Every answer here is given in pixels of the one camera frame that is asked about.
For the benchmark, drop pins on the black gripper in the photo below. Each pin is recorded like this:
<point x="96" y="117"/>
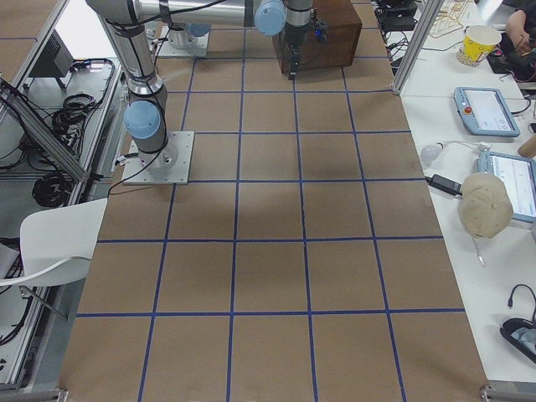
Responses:
<point x="293" y="37"/>

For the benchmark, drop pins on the dark wooden drawer box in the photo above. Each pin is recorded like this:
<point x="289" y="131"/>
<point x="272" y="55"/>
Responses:
<point x="343" y="29"/>

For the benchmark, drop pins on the white light bulb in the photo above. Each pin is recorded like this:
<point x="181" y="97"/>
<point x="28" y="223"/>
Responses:
<point x="430" y="153"/>

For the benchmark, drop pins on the yellow popcorn paper cup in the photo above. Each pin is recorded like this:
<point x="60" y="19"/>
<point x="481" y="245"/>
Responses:
<point x="479" y="41"/>

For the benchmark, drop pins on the black power adapter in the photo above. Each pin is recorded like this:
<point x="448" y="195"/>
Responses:
<point x="443" y="184"/>

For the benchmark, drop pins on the blue teach pendant far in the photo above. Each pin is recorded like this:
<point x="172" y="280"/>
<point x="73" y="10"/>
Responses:
<point x="484" y="112"/>

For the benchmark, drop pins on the blue teach pendant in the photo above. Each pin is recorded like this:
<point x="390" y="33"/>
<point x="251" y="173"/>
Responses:
<point x="484" y="112"/>
<point x="518" y="176"/>

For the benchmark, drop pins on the person at desk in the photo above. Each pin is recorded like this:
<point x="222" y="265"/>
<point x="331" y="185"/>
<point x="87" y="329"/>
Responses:
<point x="518" y="42"/>

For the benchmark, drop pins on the grey control box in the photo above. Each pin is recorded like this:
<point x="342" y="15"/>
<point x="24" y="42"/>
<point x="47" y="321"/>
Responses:
<point x="55" y="62"/>

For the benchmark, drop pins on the beige baseball cap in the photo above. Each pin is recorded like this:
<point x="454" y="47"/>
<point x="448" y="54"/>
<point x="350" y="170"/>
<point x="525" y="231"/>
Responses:
<point x="485" y="209"/>

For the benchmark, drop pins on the cardboard tube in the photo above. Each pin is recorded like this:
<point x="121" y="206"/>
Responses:
<point x="528" y="149"/>

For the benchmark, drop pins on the blue teach pendant near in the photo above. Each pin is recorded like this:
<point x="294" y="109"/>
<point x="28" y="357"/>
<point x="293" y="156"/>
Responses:
<point x="518" y="176"/>

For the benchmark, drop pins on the white plastic chair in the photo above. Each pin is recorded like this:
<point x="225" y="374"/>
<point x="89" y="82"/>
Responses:
<point x="56" y="247"/>

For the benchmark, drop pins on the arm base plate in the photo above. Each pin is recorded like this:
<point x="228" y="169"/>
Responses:
<point x="171" y="166"/>
<point x="165" y="50"/>

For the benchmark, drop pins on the aluminium frame post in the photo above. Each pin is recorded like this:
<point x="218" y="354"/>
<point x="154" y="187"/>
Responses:
<point x="422" y="29"/>

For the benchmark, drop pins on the gold wire rack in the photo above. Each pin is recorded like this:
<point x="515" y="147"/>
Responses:
<point x="453" y="16"/>

